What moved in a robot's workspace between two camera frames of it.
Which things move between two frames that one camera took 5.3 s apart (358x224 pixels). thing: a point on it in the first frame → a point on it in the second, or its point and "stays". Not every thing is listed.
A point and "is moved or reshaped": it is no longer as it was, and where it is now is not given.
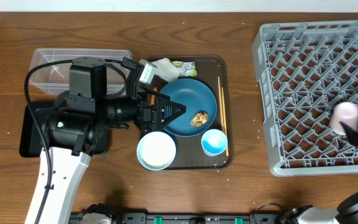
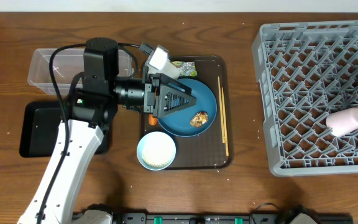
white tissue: [166, 70] stays
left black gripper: [153, 120] → [153, 104]
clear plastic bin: [55, 79] stays
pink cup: [345, 112] is moved or reshaped
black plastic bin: [32, 140] stays
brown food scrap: [199, 119] stays
